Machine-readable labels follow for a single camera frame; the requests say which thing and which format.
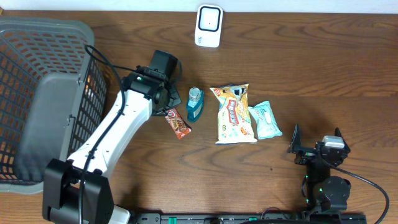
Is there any light blue wet wipes pack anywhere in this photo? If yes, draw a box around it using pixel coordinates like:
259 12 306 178
248 101 282 139

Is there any black left camera cable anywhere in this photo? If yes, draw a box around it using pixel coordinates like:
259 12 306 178
77 45 150 224

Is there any grey plastic mesh basket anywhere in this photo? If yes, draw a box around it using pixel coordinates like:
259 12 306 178
1 16 107 194

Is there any teal mouthwash bottle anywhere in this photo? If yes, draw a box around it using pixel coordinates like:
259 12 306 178
186 87 204 123

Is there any black camera cable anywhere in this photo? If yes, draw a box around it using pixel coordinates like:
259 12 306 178
77 45 150 224
315 146 391 224

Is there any yellow snack chips bag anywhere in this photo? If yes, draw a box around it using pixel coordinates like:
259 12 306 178
210 83 257 144

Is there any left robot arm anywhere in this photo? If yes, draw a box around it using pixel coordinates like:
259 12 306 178
42 73 181 223

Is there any red chocolate bar wrapper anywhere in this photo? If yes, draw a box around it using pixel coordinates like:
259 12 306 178
165 108 192 139

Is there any black right camera cable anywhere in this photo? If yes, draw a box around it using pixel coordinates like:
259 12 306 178
315 146 391 224

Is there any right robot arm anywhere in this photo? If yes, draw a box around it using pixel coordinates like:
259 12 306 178
287 125 351 213

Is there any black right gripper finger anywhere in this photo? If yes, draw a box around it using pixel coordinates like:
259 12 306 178
287 124 302 154
334 128 351 153

